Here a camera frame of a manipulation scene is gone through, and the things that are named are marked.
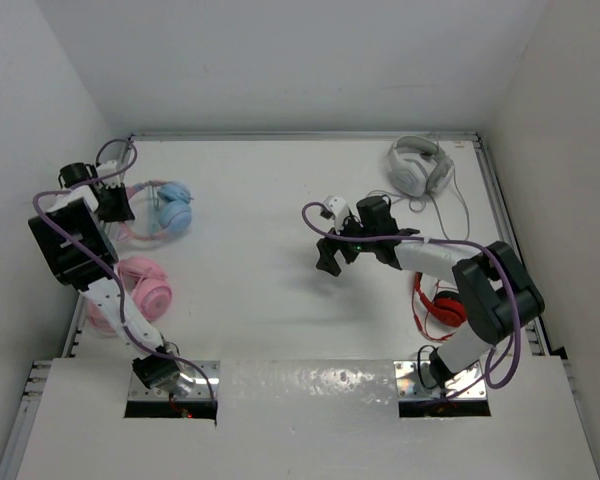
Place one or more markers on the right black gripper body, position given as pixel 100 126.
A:
pixel 352 249

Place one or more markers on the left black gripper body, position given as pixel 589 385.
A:
pixel 113 208

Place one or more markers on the blue pink cat-ear headphones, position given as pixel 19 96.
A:
pixel 170 211

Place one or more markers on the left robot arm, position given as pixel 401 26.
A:
pixel 125 295

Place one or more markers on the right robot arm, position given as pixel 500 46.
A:
pixel 497 292

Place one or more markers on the red headphones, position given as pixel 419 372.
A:
pixel 445 307

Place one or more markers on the white gaming headset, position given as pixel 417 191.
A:
pixel 420 169

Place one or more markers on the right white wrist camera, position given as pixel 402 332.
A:
pixel 336 209

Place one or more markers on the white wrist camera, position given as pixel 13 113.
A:
pixel 336 209
pixel 110 174

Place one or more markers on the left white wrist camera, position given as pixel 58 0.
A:
pixel 110 174

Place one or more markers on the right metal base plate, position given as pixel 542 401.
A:
pixel 414 384

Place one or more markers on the metal base plate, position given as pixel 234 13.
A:
pixel 182 384
pixel 414 384

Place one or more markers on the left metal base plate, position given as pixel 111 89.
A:
pixel 182 384

